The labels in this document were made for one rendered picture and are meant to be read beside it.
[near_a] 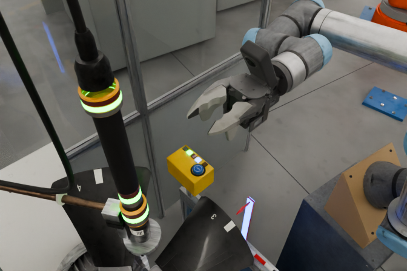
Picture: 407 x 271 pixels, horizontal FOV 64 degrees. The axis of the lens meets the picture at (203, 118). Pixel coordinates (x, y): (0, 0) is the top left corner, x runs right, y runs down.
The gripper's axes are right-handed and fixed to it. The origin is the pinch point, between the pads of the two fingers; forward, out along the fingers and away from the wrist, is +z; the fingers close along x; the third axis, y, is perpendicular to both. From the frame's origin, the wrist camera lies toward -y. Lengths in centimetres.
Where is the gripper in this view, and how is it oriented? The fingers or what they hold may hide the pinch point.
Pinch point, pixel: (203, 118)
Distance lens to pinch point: 53.6
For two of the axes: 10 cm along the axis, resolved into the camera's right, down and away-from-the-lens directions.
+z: -7.3, 4.8, -4.8
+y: 0.0, 7.0, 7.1
